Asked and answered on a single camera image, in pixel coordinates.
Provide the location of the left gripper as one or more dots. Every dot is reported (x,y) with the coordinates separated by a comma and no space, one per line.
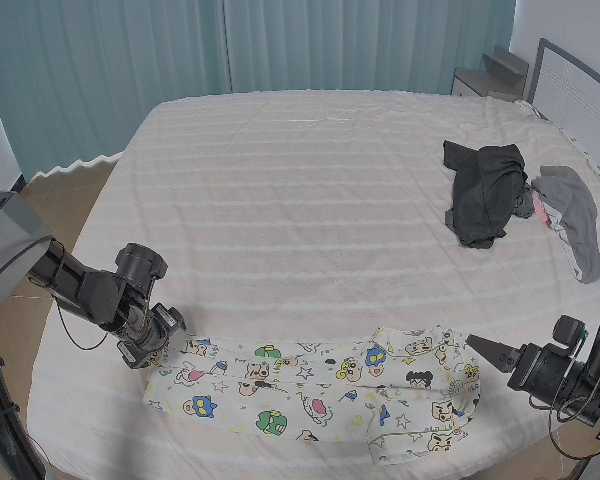
(150,340)

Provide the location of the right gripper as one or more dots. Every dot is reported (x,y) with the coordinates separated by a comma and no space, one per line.
(550,375)

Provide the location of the white printed pyjama top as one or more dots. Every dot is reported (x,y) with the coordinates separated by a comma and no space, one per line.
(290,393)

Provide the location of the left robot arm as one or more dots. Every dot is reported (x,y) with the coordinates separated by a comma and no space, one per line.
(90,293)

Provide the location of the pink garment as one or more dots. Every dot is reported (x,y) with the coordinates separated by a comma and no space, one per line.
(542,213)

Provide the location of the dark grey garment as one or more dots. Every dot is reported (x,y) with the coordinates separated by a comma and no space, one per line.
(525,208)

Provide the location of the black garment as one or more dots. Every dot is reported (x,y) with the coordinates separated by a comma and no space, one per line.
(480,198)

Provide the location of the bed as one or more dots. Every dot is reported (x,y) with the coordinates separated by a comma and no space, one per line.
(300,193)

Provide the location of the grey bedside table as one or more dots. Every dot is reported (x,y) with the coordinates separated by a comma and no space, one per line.
(485,80)

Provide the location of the blue-green curtain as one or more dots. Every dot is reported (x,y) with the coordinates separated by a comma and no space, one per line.
(105,43)
(360,23)

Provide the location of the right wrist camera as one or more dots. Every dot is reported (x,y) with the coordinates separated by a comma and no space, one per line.
(567,333)

